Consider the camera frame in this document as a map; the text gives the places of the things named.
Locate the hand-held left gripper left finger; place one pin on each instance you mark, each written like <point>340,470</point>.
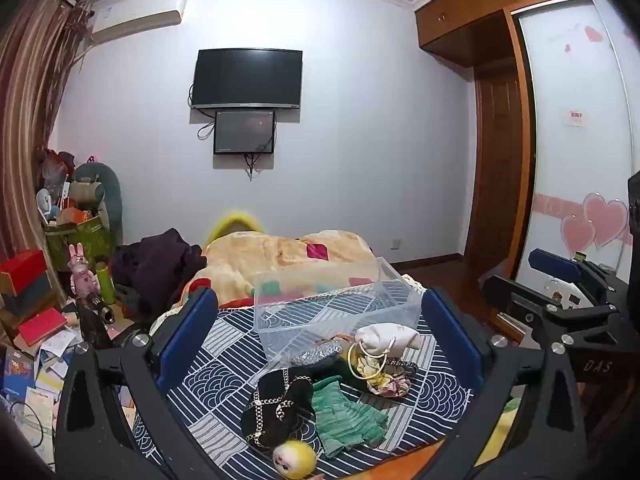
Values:
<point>186,332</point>

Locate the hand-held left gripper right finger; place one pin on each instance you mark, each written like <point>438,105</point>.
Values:
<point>454,334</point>

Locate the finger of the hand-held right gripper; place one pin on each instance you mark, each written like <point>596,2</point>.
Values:
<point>552,262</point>
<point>512,296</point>

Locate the clear plastic storage box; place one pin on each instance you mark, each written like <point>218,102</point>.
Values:
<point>300,322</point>

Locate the silver glitter pouch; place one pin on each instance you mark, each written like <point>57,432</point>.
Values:
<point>317,354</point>

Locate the green knitted cloth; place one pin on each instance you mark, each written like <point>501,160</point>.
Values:
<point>347,417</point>

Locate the yellow doll head toy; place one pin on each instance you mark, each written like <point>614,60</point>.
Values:
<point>295,457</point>

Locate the navy wave-pattern bed sheet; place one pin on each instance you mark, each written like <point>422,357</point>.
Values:
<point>225,360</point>

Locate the dark clothes pile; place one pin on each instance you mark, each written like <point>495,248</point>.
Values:
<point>150,265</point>

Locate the black cylinder lens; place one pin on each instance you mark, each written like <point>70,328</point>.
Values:
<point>102,310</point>

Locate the green bottle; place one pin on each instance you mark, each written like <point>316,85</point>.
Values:
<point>106,282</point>

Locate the beige patchwork blanket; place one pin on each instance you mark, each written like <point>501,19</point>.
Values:
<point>250,260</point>

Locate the white sliding wardrobe door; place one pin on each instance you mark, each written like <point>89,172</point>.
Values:
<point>570,160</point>

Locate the wooden door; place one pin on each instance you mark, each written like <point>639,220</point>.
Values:
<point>500,170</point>

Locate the yellow cloth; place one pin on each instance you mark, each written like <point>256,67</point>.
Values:
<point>500,432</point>

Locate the pink rabbit toy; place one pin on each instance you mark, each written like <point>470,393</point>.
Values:
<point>82,275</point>

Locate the yellow cushion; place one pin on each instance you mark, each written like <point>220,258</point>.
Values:
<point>235,220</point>

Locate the green gift bag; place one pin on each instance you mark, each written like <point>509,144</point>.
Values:
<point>80,242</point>

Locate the red book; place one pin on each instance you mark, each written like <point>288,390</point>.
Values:
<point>42,325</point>

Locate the green plush toy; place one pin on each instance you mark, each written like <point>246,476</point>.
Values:
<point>107,195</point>

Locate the pile of papers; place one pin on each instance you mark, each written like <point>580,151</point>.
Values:
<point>35,385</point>

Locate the red box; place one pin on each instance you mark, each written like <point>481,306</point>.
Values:
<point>22,270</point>

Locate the red plastic bag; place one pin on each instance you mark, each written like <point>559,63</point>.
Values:
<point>52,170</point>

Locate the striped brown curtain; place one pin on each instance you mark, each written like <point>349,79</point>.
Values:
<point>27,125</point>

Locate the wooden overhead cabinet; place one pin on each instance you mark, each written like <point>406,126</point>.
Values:
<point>465,10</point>

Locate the white air conditioner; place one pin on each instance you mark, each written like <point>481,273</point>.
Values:
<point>135,17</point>

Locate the wall socket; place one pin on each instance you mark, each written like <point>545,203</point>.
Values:
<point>395,245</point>

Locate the small black wall monitor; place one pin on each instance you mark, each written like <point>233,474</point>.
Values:
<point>244,132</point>

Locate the wall-mounted black television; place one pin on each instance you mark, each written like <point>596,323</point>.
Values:
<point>247,79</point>

